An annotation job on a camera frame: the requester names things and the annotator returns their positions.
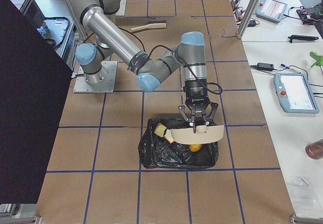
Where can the black power adapter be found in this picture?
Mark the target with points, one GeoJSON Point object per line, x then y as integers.
{"type": "Point", "coordinates": [265, 66]}

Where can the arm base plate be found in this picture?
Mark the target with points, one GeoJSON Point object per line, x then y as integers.
{"type": "Point", "coordinates": [101, 82]}

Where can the cream hand brush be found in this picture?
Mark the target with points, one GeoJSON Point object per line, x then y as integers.
{"type": "Point", "coordinates": [151, 25]}

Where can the aluminium frame post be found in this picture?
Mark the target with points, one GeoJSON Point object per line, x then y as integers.
{"type": "Point", "coordinates": [246, 18]}

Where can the black bag lined bin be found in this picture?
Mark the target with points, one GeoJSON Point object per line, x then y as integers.
{"type": "Point", "coordinates": [155, 151]}

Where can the torn bread piece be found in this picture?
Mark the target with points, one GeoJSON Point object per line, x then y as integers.
{"type": "Point", "coordinates": [160, 130]}

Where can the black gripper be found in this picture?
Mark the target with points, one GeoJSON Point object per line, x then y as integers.
{"type": "Point", "coordinates": [196, 94]}

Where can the teach pendant far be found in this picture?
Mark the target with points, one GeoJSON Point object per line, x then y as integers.
{"type": "Point", "coordinates": [271, 10]}

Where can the teach pendant near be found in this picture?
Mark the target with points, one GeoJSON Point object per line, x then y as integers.
{"type": "Point", "coordinates": [294, 93]}

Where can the yellow lemon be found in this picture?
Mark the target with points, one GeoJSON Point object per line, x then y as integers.
{"type": "Point", "coordinates": [195, 147]}

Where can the black handle tool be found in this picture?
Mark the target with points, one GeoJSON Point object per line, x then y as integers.
{"type": "Point", "coordinates": [302, 38]}

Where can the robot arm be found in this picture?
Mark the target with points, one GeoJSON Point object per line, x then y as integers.
{"type": "Point", "coordinates": [189, 54]}

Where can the teach pendant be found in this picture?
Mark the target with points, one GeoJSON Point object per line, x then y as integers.
{"type": "Point", "coordinates": [294, 93]}
{"type": "Point", "coordinates": [271, 10]}

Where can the white bread slice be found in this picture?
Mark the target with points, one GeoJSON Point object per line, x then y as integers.
{"type": "Point", "coordinates": [168, 136]}

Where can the green clamp tool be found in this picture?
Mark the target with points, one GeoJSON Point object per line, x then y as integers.
{"type": "Point", "coordinates": [318, 59]}

